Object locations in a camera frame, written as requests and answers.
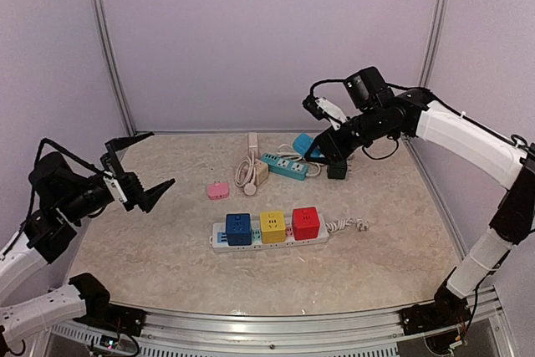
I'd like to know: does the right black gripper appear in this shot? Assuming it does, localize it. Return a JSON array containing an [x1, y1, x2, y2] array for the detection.
[[307, 105, 397, 164]]

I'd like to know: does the light blue adapter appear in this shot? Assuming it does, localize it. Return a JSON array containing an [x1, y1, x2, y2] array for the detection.
[[292, 133, 324, 158]]

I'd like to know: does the red cube socket adapter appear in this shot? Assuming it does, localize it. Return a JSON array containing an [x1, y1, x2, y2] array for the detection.
[[292, 207, 320, 241]]

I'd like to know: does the yellow cube socket adapter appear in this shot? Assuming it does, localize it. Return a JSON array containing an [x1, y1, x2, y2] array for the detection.
[[259, 211, 286, 244]]

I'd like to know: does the white multicolour power strip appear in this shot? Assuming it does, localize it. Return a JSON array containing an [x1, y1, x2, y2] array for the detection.
[[207, 212, 372, 253]]

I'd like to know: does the dark blue cube socket adapter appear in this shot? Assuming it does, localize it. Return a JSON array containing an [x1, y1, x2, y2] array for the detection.
[[225, 213, 252, 247]]

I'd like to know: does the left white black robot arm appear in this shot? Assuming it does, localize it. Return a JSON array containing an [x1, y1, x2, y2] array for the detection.
[[1, 132, 175, 355]]

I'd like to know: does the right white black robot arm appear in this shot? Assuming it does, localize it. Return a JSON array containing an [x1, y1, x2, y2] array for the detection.
[[302, 66, 534, 327]]

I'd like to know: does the pink flat plug adapter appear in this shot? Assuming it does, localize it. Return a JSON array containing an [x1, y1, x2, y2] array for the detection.
[[206, 181, 230, 201]]

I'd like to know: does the dark green cube adapter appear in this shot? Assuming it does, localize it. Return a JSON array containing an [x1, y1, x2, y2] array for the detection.
[[326, 160, 351, 181]]

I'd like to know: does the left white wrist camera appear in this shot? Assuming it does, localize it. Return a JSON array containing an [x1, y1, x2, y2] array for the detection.
[[104, 171, 128, 204]]

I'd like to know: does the teal power strip with cord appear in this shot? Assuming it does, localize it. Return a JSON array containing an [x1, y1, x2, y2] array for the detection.
[[261, 144, 322, 181]]

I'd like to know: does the beige extension cord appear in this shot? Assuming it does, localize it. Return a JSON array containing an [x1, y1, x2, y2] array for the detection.
[[232, 132, 269, 196]]

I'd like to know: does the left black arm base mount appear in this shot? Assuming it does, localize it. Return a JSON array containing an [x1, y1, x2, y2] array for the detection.
[[68, 273, 147, 337]]

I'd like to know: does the aluminium front frame rail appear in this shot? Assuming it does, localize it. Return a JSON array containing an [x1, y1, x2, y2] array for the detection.
[[39, 285, 509, 357]]

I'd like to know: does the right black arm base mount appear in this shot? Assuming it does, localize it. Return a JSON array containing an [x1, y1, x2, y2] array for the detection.
[[399, 273, 471, 335]]

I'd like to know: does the left aluminium corner post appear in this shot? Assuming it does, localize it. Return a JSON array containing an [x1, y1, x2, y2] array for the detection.
[[90, 0, 136, 136]]

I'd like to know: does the aluminium corner post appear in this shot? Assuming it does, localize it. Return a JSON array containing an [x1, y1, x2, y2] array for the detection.
[[90, 0, 136, 136], [419, 0, 448, 87]]

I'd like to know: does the right aluminium corner post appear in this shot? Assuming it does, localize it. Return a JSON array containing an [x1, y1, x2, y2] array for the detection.
[[419, 0, 448, 87]]

